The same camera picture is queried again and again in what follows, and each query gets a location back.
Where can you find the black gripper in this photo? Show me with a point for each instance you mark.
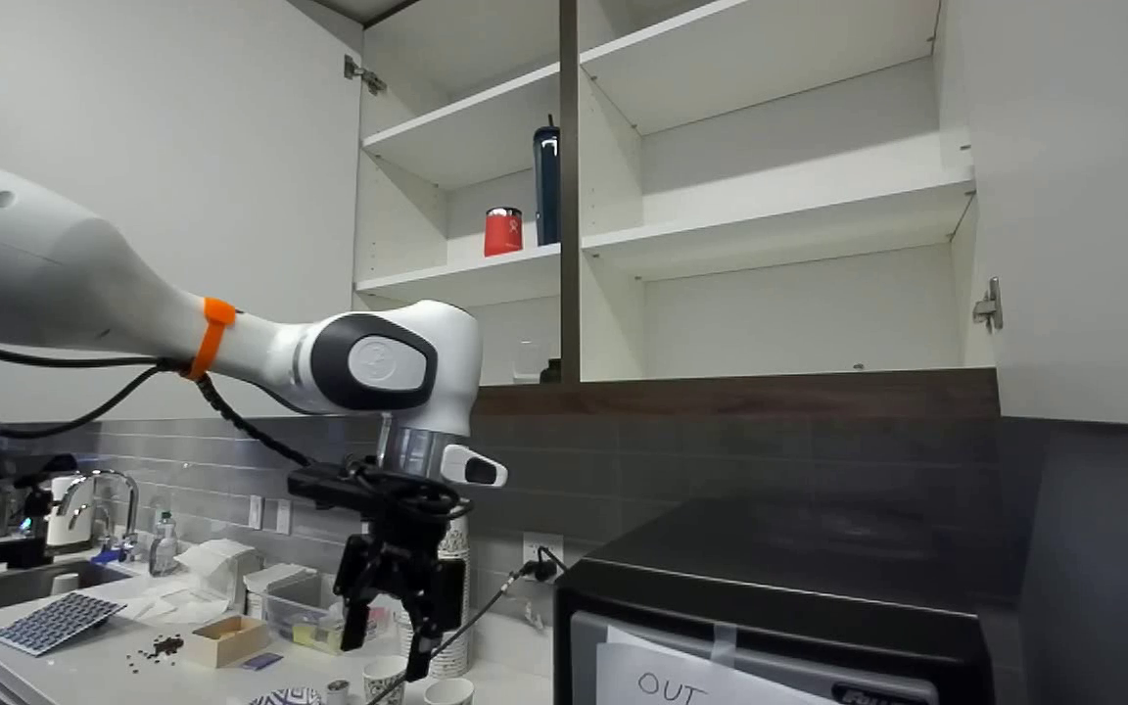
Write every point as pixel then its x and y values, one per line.
pixel 408 560

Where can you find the grey vertical cupboard divider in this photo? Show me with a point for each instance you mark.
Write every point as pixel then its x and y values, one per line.
pixel 570 196

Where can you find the white cupboard door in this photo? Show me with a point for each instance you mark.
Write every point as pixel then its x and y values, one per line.
pixel 1088 196
pixel 199 119

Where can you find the metal cupboard door hinge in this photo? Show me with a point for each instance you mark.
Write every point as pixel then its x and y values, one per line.
pixel 989 305
pixel 367 77

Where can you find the white cup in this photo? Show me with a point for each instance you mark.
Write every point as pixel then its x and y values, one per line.
pixel 384 680

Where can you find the white bowl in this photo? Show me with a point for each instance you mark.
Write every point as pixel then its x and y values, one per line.
pixel 448 692

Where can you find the clear plastic storage box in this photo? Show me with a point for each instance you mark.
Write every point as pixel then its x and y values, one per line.
pixel 302 612

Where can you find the small wooden box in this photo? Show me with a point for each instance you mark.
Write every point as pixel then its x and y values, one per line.
pixel 229 641

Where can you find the clear water bottle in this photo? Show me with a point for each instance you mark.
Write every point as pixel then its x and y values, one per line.
pixel 165 544

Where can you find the white paper sign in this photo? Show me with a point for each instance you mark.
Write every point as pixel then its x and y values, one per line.
pixel 669 680

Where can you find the clear drinking glass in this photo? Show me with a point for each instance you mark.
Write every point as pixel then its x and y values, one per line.
pixel 525 362

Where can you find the small black object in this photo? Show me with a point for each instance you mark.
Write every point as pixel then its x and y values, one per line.
pixel 551 373

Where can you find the blue mesh mat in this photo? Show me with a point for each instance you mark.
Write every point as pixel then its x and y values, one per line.
pixel 56 625

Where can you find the white electric kettle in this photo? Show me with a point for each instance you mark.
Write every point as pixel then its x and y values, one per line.
pixel 70 510

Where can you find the steel kitchen sink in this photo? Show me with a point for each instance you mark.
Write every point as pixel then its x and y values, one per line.
pixel 16 584

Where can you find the dark microwave oven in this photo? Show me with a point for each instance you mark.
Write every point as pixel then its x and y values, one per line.
pixel 773 560

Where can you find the red cup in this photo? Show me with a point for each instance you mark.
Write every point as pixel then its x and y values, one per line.
pixel 502 234

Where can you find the dark blue tumbler bottle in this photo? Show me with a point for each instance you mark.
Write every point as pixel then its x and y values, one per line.
pixel 546 180

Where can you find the white wall cupboard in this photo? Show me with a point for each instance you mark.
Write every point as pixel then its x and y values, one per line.
pixel 785 313

